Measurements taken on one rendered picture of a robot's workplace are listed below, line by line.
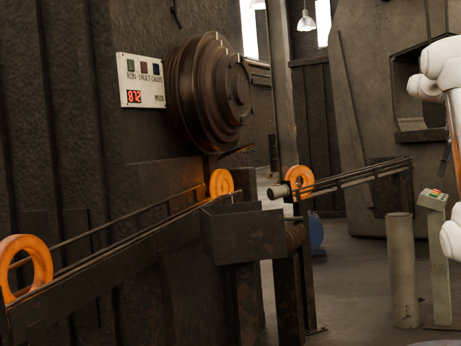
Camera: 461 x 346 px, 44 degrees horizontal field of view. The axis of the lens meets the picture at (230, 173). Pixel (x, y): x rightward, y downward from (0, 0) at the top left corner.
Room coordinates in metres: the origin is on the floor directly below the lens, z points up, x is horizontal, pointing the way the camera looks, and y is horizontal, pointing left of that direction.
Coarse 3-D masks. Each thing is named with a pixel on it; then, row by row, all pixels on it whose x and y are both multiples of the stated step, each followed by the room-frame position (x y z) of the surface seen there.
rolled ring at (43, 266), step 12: (12, 240) 1.27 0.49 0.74; (24, 240) 1.30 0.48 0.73; (36, 240) 1.34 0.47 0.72; (0, 252) 1.24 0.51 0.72; (12, 252) 1.26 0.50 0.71; (36, 252) 1.34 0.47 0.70; (48, 252) 1.37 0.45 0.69; (0, 264) 1.23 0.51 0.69; (36, 264) 1.36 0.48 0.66; (48, 264) 1.36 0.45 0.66; (0, 276) 1.22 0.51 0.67; (36, 276) 1.36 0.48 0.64; (48, 276) 1.36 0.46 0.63
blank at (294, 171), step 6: (294, 168) 2.64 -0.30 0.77; (300, 168) 2.66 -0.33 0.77; (306, 168) 2.67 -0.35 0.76; (288, 174) 2.63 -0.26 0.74; (294, 174) 2.64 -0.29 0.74; (300, 174) 2.66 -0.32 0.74; (306, 174) 2.67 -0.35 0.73; (312, 174) 2.69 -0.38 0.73; (288, 180) 2.62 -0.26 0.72; (294, 180) 2.64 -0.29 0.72; (306, 180) 2.68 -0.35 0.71; (312, 180) 2.69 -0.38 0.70; (294, 186) 2.64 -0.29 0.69; (294, 192) 2.64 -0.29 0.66
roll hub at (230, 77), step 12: (228, 60) 2.15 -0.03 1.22; (240, 60) 2.25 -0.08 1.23; (216, 72) 2.14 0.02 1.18; (228, 72) 2.14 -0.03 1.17; (240, 72) 2.27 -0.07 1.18; (216, 84) 2.13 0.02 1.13; (228, 84) 2.14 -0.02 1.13; (240, 84) 2.21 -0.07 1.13; (252, 84) 2.35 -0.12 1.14; (216, 96) 2.13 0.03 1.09; (240, 96) 2.21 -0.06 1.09; (252, 96) 2.34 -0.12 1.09; (228, 108) 2.14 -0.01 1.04; (240, 108) 2.24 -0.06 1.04; (228, 120) 2.18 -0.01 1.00
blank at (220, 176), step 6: (216, 174) 2.24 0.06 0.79; (222, 174) 2.27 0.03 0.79; (228, 174) 2.32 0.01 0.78; (210, 180) 2.24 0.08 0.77; (216, 180) 2.22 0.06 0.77; (222, 180) 2.26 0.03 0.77; (228, 180) 2.31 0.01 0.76; (210, 186) 2.23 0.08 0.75; (216, 186) 2.22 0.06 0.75; (222, 186) 2.32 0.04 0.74; (228, 186) 2.31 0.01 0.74; (210, 192) 2.23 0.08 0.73; (216, 192) 2.22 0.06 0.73; (222, 192) 2.32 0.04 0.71; (228, 192) 2.30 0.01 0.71
